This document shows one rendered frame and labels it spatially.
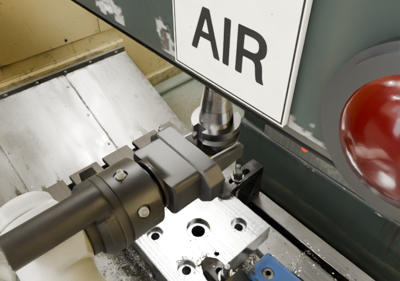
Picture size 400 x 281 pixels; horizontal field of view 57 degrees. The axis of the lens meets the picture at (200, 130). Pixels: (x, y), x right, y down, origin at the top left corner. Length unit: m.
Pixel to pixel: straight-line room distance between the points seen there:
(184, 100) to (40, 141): 0.70
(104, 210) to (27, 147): 1.02
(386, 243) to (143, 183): 0.81
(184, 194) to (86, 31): 1.16
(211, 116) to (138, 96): 1.07
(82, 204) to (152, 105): 1.14
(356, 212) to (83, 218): 0.84
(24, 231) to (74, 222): 0.04
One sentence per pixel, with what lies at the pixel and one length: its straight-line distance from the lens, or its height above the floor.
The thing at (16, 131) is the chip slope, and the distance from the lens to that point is 1.41.
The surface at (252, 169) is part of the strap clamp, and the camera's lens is 0.86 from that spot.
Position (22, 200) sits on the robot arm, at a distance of 0.41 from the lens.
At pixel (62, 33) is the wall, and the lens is 1.48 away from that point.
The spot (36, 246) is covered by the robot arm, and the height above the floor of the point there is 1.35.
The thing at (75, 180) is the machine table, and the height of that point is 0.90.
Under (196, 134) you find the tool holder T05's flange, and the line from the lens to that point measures 0.47.
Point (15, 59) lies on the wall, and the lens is 1.45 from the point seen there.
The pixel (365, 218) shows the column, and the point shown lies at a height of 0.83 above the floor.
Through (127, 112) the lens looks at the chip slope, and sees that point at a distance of 1.45.
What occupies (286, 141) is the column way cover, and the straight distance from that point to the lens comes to 1.07.
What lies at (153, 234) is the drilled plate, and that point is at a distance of 0.80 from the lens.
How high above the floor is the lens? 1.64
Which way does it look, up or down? 42 degrees down
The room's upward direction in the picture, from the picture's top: straight up
